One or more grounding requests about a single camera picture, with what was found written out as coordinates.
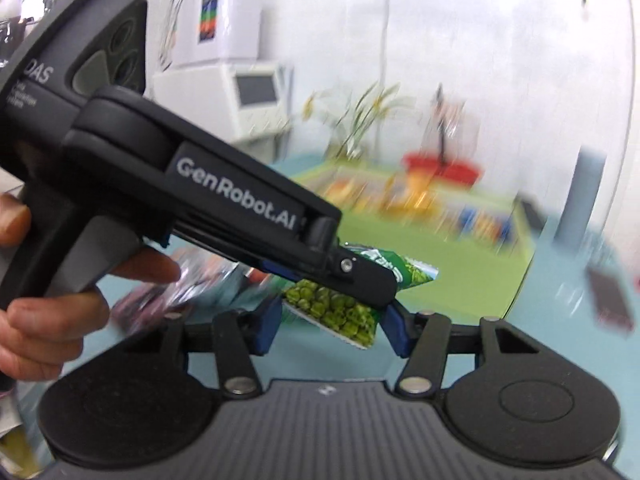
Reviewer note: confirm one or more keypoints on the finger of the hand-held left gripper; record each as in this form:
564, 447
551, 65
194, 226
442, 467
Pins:
370, 285

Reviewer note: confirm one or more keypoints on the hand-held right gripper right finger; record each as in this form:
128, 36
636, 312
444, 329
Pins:
397, 332

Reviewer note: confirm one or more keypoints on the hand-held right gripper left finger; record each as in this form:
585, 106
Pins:
265, 330

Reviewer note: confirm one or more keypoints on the green pea snack packet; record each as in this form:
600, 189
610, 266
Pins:
340, 315

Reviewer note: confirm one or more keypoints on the green cardboard box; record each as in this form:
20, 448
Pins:
480, 270

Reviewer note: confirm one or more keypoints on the person's left hand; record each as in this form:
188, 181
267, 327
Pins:
45, 340

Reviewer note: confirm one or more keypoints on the white device with screen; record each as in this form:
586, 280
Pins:
200, 105

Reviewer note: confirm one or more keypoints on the row of assorted snack packets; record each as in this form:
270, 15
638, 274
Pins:
450, 215

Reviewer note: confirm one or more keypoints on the purple snack packet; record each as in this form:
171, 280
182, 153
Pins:
145, 307

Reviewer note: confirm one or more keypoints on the red round tray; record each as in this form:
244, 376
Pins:
440, 170

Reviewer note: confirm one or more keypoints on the teal tablecloth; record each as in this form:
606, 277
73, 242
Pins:
555, 320

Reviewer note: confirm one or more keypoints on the yellow flowering plant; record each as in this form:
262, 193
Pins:
360, 120

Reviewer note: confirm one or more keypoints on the small black box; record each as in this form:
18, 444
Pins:
532, 215

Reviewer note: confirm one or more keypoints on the white water purifier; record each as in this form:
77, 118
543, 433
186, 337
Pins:
235, 20

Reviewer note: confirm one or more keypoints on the phone with red case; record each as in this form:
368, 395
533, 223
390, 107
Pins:
610, 300

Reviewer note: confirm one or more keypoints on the grey blue bottle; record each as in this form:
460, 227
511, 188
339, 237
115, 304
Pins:
580, 195

